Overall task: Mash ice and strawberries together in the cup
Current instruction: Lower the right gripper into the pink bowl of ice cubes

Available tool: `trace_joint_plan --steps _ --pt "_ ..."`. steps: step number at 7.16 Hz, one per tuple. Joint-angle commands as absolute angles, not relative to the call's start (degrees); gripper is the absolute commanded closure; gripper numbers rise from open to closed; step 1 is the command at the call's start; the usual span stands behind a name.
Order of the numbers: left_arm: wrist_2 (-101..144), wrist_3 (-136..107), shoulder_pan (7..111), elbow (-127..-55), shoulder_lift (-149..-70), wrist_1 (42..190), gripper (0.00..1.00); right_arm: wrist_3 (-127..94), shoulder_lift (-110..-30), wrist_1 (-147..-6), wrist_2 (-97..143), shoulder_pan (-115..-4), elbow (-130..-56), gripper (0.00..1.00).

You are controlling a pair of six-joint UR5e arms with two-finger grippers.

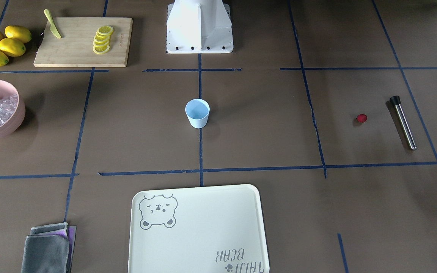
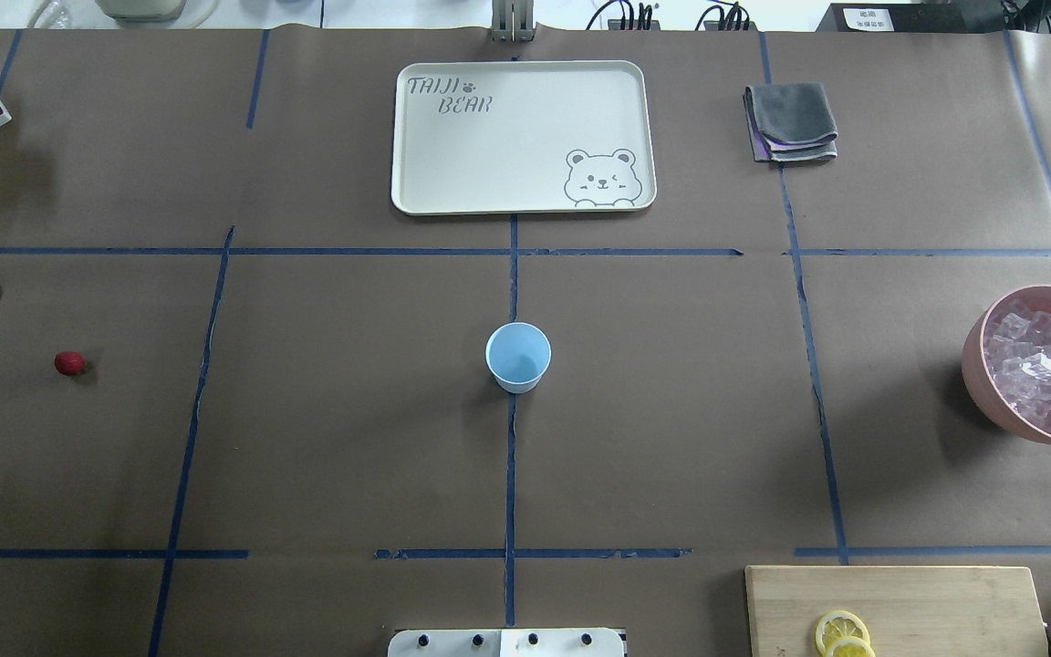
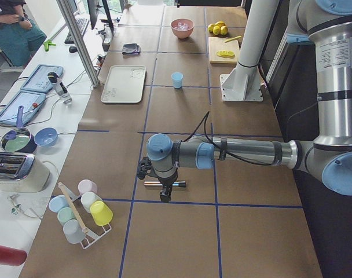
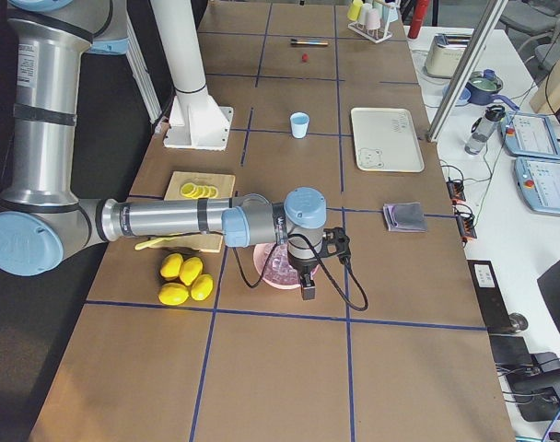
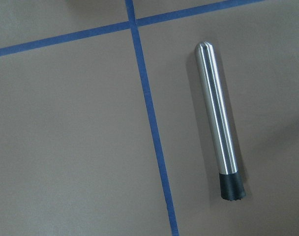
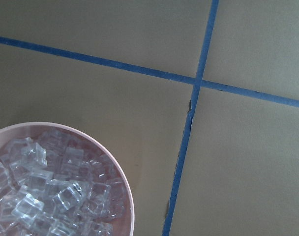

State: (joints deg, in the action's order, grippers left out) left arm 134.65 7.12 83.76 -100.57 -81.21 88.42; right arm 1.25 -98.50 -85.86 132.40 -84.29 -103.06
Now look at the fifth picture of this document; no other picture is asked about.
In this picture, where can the steel muddler with black tip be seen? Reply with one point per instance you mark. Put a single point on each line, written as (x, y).
(231, 185)

